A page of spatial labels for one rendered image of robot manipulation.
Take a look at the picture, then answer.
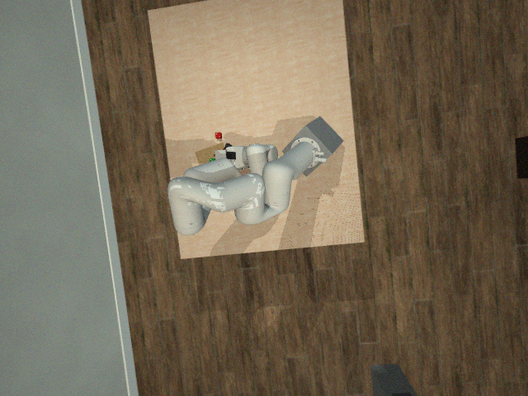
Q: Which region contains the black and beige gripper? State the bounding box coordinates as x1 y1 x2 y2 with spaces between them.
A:
223 143 249 170

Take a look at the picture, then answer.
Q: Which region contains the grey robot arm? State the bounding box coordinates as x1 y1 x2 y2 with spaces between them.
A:
167 137 328 236

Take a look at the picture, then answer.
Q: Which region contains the tan square mat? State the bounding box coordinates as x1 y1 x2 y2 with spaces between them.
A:
196 143 224 165

